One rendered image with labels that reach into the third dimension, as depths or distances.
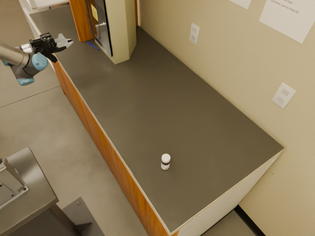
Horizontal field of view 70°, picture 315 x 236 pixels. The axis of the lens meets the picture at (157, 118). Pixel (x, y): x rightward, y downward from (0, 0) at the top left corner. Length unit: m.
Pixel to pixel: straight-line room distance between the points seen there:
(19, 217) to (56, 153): 1.33
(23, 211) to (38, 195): 0.08
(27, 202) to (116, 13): 1.04
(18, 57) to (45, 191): 0.61
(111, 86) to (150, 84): 0.23
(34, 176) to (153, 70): 0.91
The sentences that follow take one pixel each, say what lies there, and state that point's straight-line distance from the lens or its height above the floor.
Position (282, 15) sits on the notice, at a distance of 1.10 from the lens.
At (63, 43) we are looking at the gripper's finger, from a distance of 1.41.
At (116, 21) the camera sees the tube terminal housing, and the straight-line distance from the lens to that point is 1.44.
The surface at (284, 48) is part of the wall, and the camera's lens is 1.12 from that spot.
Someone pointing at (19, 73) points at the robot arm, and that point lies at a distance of 1.34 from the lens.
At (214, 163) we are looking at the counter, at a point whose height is 0.94.
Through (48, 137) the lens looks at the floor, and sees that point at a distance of 2.50.
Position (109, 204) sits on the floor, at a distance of 2.01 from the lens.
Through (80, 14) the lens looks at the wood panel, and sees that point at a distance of 1.77.
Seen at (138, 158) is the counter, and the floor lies 0.94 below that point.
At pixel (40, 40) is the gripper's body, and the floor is 1.21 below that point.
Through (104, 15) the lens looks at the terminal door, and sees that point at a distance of 1.42.
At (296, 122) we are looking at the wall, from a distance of 1.22.
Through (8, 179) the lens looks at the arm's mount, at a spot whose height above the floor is 1.07.
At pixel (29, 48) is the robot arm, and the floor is 1.19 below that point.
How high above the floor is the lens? 1.87
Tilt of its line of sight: 50 degrees down
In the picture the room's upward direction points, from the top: 2 degrees clockwise
